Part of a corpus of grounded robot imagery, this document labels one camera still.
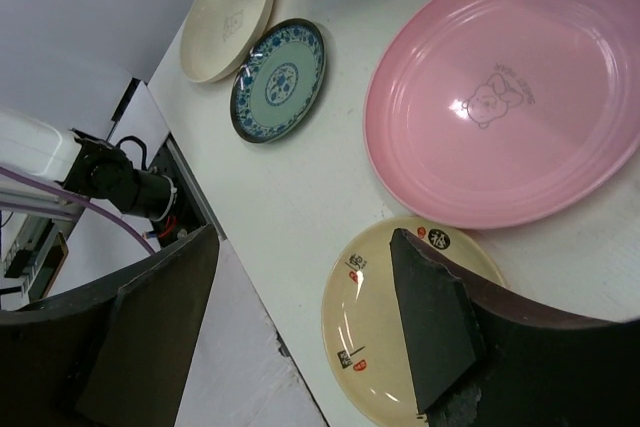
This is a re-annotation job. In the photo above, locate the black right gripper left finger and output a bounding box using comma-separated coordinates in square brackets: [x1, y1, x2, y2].
[74, 225, 220, 426]

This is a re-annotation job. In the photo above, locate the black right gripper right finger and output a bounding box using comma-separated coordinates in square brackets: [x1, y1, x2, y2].
[390, 228, 486, 412]

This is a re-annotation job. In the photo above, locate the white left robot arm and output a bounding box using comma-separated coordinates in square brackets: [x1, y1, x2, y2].
[1, 108, 178, 222]

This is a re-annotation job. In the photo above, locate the beige round patterned plate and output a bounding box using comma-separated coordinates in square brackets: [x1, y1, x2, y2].
[322, 216, 507, 426]

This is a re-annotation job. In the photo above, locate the pink round plate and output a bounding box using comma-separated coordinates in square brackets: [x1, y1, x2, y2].
[364, 0, 639, 230]

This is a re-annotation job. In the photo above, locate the blue floral round plate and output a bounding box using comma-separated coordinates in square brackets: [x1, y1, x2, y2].
[230, 18, 327, 144]

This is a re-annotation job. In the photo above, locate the cream white round plate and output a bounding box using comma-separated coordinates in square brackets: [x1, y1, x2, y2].
[180, 0, 274, 83]

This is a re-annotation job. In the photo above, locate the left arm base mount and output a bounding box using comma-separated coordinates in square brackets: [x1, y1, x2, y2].
[107, 134, 211, 251]

